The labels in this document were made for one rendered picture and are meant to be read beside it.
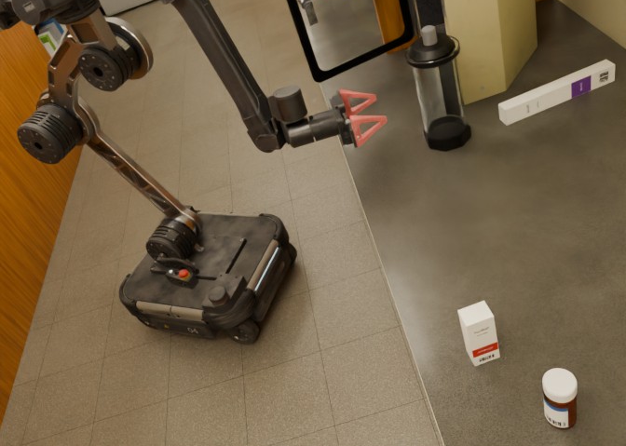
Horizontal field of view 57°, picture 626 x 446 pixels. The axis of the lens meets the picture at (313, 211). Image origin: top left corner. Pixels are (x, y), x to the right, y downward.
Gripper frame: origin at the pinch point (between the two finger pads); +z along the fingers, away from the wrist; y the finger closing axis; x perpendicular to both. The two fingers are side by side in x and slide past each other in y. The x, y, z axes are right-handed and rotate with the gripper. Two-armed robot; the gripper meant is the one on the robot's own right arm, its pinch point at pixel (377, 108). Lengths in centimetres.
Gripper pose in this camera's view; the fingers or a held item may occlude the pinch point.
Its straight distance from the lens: 126.3
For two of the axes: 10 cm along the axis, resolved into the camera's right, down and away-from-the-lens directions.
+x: 2.5, 7.3, 6.3
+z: 9.6, -2.9, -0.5
